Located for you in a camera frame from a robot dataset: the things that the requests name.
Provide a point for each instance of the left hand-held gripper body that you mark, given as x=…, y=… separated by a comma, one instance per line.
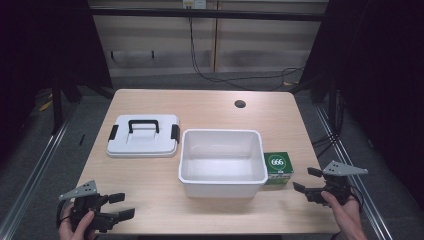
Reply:
x=83, y=190

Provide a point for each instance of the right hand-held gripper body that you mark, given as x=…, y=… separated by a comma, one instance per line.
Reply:
x=340, y=170

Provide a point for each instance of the small green carton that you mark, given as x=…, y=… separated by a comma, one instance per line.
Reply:
x=278, y=163

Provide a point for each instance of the white plastic storage box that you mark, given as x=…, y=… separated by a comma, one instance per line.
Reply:
x=221, y=166

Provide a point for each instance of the person's left hand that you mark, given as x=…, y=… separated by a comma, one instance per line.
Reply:
x=68, y=228

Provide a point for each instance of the person's right hand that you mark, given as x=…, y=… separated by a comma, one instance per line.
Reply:
x=346, y=215

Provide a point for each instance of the small black stick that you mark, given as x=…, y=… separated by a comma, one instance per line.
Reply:
x=82, y=140

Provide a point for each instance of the black metal stand leg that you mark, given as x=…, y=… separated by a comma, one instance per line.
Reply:
x=56, y=106
x=332, y=106

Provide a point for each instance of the yellow tape strip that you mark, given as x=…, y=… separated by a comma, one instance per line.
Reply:
x=45, y=106

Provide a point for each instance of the black curtain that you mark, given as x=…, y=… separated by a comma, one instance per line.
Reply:
x=43, y=46
x=380, y=83

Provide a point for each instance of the black horizontal metal bar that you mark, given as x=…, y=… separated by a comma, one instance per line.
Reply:
x=206, y=14

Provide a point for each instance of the aluminium floor rail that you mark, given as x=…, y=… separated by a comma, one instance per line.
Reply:
x=356, y=186
x=30, y=176

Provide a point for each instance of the white wall power outlet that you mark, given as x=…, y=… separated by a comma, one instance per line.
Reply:
x=194, y=3

